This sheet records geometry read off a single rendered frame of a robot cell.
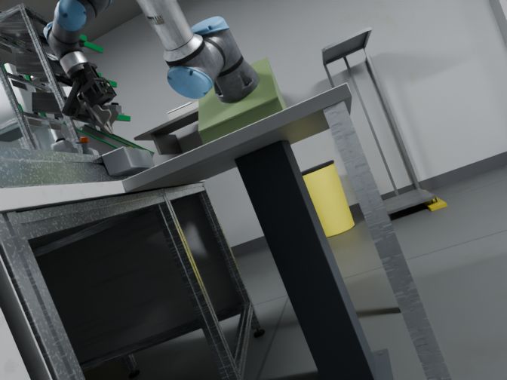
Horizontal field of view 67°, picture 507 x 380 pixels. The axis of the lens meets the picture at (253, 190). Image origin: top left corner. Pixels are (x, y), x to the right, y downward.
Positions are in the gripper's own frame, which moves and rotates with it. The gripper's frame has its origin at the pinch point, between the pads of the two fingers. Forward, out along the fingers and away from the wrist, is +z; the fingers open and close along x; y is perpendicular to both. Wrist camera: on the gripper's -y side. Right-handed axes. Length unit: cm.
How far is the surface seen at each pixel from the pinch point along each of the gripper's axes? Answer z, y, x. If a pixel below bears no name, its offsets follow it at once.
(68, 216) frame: 26, 16, -48
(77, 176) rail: 15.4, 6.6, -29.5
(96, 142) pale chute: -7.5, -20.5, 21.1
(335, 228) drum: 103, -2, 242
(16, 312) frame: 37, 19, -66
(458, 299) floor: 117, 62, 61
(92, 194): 23.6, 16.6, -40.6
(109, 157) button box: 11.0, 5.2, -13.2
